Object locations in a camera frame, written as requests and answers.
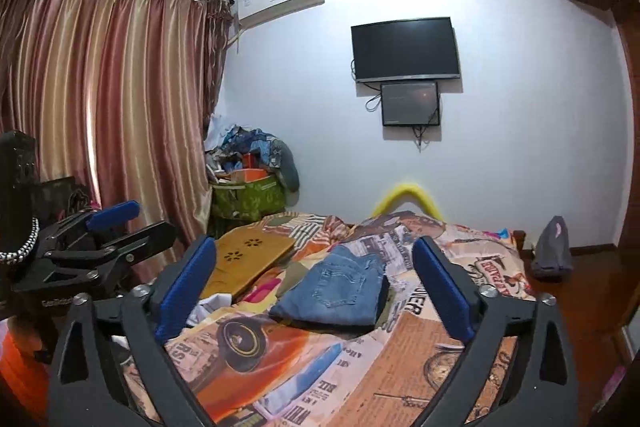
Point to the small black wall monitor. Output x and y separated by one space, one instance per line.
410 103

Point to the grey backpack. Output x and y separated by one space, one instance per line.
552 252

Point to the yellow curved cushion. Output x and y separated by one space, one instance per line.
407 192

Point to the pink cloth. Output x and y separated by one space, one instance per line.
262 289

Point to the blue denim pants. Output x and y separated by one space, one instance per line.
330 287

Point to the bed with printed orange cover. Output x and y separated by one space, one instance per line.
400 367

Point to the orange plastic item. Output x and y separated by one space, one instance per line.
20 377

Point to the wooden lap desk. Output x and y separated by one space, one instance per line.
250 252

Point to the black wall television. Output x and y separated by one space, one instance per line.
405 49

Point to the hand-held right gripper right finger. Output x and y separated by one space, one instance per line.
442 287

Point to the white cloth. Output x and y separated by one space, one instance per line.
210 307

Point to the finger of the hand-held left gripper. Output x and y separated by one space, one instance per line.
117 213
145 239

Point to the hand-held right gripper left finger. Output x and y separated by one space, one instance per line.
187 287

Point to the striped pink curtain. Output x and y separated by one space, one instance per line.
110 107

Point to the dark brown bag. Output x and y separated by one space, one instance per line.
57 197

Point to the pile of clothes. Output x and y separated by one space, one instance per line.
250 152

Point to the green fabric bag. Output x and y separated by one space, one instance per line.
245 202

